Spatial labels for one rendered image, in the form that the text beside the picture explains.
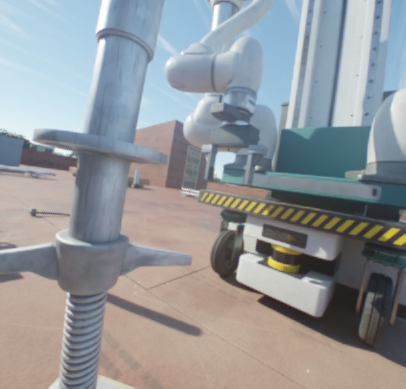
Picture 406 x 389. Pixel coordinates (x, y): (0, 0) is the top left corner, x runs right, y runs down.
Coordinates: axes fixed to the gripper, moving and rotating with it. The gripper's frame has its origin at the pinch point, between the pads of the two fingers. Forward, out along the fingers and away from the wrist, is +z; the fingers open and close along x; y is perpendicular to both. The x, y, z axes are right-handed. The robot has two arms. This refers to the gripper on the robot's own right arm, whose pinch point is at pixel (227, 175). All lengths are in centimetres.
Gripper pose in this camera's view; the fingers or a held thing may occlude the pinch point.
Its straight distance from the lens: 58.7
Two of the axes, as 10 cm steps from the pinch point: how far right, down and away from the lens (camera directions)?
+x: -7.6, -1.3, 6.4
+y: 6.3, 0.9, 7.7
